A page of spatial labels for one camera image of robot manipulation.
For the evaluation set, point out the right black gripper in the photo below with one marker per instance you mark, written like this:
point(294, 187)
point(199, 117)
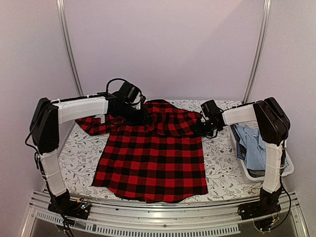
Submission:
point(199, 131)

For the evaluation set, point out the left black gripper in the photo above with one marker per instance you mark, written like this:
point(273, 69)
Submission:
point(142, 119)

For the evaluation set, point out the red black plaid shirt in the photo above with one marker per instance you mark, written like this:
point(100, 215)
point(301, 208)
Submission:
point(161, 161)

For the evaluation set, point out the white plastic laundry basket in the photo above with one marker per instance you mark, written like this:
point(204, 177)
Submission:
point(258, 175)

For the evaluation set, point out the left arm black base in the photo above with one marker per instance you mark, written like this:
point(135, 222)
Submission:
point(63, 205)

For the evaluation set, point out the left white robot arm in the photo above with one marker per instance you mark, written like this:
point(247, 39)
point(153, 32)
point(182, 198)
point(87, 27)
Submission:
point(49, 115)

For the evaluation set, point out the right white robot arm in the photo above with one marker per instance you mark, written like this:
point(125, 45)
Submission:
point(273, 126)

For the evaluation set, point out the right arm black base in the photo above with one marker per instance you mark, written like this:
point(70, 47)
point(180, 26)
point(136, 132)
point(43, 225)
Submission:
point(267, 204)

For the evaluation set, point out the light blue collared shirt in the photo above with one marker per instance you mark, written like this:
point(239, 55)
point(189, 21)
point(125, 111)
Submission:
point(250, 138)

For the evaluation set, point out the dark checked shirt in basket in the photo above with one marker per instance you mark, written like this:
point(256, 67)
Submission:
point(240, 149)

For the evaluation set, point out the floral patterned table cloth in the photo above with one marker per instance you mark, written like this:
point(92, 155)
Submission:
point(225, 178)

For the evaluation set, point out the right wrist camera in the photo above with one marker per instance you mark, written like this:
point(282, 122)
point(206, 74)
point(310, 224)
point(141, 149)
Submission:
point(210, 109)

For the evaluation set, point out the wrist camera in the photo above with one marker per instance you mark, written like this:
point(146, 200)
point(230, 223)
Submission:
point(210, 109)
point(131, 94)

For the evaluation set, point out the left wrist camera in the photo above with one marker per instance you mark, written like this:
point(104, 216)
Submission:
point(131, 94)

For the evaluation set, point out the aluminium front rail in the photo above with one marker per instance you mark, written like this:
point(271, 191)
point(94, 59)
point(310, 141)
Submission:
point(125, 218)

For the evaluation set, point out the right aluminium frame post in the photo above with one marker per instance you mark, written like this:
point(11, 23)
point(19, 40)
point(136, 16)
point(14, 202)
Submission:
point(259, 48)

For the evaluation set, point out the aluminium frame post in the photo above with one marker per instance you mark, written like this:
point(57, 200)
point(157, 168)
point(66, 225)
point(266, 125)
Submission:
point(68, 47)
point(259, 48)

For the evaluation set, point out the left aluminium frame post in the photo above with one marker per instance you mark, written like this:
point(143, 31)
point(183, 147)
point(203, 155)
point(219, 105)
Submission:
point(68, 47)

